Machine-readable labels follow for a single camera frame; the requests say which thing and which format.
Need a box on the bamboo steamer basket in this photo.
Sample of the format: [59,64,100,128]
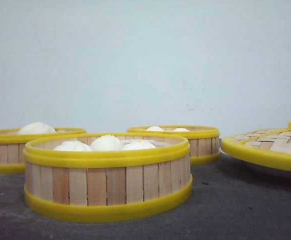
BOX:
[0,127,87,174]
[23,132,193,222]

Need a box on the white plate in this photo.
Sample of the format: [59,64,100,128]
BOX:
[245,163,291,178]

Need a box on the white bun yellow dot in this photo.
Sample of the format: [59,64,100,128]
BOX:
[121,140,156,151]

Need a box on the white bun front middle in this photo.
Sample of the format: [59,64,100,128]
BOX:
[90,134,123,152]

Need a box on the woven bamboo steamer lid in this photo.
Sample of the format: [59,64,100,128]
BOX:
[221,121,291,172]

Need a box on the large white bun left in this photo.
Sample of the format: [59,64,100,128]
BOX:
[17,121,56,135]

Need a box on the white bun back left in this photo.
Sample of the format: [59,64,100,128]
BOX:
[146,125,165,132]

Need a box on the white bun back right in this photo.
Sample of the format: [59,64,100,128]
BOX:
[173,127,190,132]

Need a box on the white bun front left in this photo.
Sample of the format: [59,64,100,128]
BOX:
[53,140,92,152]

